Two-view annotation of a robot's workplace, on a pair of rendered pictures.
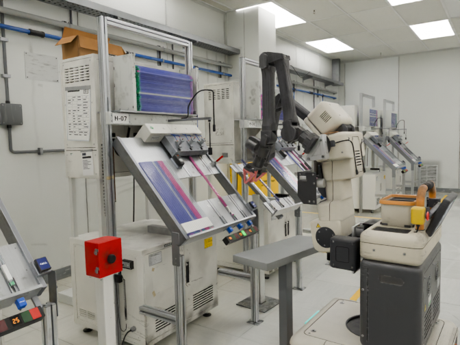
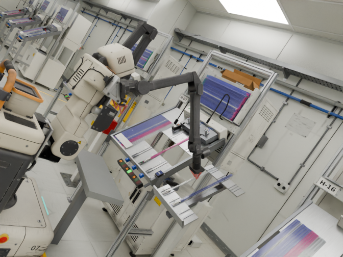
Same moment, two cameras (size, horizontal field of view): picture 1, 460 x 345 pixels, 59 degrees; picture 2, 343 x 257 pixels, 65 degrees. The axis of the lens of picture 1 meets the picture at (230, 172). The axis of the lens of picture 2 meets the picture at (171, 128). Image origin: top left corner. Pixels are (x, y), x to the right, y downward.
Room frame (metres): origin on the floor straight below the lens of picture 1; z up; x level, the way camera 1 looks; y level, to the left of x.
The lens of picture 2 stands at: (2.83, -1.99, 1.28)
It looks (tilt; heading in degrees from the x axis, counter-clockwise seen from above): 5 degrees down; 100
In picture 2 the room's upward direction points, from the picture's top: 33 degrees clockwise
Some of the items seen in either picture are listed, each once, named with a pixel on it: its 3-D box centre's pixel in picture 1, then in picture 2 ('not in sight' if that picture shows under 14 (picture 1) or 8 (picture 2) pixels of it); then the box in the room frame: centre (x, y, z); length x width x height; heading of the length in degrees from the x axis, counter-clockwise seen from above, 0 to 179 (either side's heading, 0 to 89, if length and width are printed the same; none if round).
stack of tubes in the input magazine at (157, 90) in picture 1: (161, 92); (221, 98); (2.63, 0.43, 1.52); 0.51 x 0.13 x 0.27; 146
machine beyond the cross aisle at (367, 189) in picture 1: (361, 152); not in sight; (6.81, -2.21, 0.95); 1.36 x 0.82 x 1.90; 56
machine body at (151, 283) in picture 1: (147, 277); (154, 206); (2.65, 0.56, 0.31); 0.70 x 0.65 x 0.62; 146
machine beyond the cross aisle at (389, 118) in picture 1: (383, 150); not in sight; (8.00, -3.03, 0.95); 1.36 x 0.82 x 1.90; 56
